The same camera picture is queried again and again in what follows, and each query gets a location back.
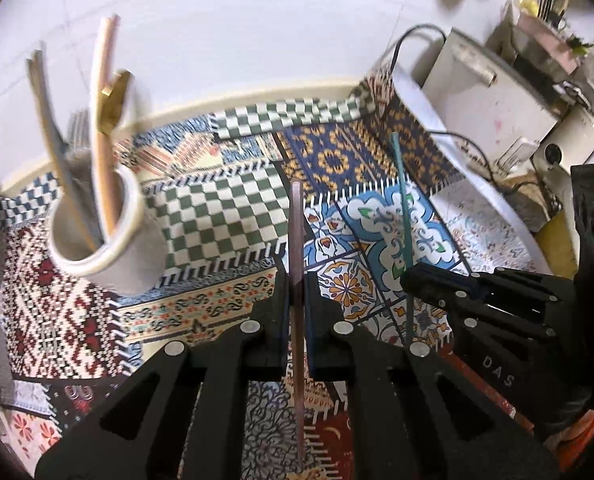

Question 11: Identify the teal chopstick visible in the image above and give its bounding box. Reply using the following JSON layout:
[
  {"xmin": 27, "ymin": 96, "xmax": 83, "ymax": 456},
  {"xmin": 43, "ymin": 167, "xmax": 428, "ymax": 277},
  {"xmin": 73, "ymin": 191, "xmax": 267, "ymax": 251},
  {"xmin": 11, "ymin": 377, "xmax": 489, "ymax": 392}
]
[{"xmin": 391, "ymin": 132, "xmax": 419, "ymax": 346}]

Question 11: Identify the tan chopstick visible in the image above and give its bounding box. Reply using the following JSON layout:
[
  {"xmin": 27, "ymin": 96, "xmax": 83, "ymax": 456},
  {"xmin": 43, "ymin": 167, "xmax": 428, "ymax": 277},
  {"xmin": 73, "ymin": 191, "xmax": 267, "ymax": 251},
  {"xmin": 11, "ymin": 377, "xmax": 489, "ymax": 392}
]
[{"xmin": 34, "ymin": 49, "xmax": 100, "ymax": 250}]

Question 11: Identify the white box appliance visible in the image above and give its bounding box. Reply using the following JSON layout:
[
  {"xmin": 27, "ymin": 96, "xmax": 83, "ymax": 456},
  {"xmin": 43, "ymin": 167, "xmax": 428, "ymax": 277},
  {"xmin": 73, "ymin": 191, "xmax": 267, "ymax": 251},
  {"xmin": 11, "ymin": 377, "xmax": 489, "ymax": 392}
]
[{"xmin": 422, "ymin": 27, "xmax": 564, "ymax": 157}]

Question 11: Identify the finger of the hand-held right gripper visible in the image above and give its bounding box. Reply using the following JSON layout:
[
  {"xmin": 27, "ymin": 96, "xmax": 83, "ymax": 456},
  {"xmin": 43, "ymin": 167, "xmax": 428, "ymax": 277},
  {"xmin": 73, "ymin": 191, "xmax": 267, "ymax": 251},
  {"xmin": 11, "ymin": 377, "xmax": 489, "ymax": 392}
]
[
  {"xmin": 401, "ymin": 267, "xmax": 580, "ymax": 413},
  {"xmin": 411, "ymin": 262, "xmax": 578, "ymax": 323}
]

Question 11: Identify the yellow wooden board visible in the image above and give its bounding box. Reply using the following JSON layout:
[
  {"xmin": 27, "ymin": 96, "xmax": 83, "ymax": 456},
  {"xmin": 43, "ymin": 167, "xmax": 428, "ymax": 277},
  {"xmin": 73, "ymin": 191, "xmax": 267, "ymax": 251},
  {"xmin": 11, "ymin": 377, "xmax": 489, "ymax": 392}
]
[{"xmin": 534, "ymin": 209, "xmax": 584, "ymax": 277}]

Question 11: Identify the gold spoon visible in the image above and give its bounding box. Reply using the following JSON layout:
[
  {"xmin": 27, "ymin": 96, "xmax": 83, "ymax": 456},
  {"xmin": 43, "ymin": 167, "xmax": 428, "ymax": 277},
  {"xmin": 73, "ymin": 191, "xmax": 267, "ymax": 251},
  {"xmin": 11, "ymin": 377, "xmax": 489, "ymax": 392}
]
[{"xmin": 97, "ymin": 70, "xmax": 132, "ymax": 135}]

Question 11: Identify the white round appliance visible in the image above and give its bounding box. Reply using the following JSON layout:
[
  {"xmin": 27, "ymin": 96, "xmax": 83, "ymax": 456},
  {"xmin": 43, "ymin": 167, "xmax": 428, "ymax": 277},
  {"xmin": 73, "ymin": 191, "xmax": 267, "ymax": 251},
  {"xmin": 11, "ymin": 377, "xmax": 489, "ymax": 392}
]
[{"xmin": 532, "ymin": 105, "xmax": 594, "ymax": 181}]

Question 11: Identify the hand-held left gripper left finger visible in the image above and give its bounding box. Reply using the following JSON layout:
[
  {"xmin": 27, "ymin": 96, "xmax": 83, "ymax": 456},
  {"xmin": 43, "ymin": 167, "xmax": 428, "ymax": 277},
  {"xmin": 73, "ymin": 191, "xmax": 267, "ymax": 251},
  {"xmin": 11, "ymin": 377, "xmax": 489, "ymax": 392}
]
[{"xmin": 34, "ymin": 255, "xmax": 292, "ymax": 480}]

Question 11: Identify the steel pot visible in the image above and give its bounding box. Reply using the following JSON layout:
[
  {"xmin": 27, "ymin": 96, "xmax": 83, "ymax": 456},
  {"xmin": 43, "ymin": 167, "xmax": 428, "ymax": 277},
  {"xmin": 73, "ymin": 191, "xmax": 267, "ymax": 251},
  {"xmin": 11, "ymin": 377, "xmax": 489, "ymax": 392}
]
[{"xmin": 512, "ymin": 10, "xmax": 584, "ymax": 82}]

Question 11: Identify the patchwork patterned table mat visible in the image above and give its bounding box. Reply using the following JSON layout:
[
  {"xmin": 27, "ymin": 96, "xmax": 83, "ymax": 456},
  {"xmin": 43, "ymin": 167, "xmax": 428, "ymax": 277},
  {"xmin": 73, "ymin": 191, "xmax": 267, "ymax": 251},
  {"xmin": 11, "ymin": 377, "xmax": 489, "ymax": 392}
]
[{"xmin": 0, "ymin": 67, "xmax": 550, "ymax": 480}]

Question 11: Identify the mauve chopstick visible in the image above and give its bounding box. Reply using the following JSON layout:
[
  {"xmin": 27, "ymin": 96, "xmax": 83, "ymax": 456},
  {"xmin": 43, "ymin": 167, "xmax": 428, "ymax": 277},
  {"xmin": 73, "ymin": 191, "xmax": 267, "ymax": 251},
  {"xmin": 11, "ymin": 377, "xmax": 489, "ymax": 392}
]
[{"xmin": 288, "ymin": 180, "xmax": 309, "ymax": 461}]

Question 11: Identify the brown chopstick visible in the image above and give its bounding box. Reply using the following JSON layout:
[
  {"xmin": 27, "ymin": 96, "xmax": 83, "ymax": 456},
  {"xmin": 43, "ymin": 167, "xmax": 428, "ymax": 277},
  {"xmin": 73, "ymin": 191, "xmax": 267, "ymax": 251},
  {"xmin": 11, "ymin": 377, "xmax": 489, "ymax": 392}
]
[{"xmin": 89, "ymin": 15, "xmax": 115, "ymax": 238}]

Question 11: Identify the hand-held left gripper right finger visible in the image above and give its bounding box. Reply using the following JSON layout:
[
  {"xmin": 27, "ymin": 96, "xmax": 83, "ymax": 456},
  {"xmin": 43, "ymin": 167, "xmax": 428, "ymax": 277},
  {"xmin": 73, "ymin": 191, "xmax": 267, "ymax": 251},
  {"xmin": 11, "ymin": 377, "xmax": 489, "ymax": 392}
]
[{"xmin": 304, "ymin": 280, "xmax": 560, "ymax": 480}]

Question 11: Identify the black cable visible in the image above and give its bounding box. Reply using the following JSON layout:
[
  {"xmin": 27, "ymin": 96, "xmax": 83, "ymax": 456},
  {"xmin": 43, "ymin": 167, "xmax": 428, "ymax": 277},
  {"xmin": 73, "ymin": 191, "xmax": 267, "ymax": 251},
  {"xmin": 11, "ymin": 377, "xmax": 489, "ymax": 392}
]
[{"xmin": 388, "ymin": 24, "xmax": 548, "ymax": 197}]

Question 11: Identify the silver fork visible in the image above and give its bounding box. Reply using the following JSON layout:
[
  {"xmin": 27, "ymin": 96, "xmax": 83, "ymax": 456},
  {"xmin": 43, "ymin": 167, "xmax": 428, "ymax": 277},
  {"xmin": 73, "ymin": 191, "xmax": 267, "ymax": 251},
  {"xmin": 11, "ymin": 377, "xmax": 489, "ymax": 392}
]
[{"xmin": 66, "ymin": 109, "xmax": 94, "ymax": 163}]

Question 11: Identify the white ceramic cup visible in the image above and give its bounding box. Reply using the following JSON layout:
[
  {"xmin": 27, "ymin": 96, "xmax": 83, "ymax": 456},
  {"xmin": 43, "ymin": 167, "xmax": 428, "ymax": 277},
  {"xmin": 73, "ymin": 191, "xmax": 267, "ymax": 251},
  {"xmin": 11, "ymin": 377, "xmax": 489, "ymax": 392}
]
[{"xmin": 47, "ymin": 165, "xmax": 170, "ymax": 296}]

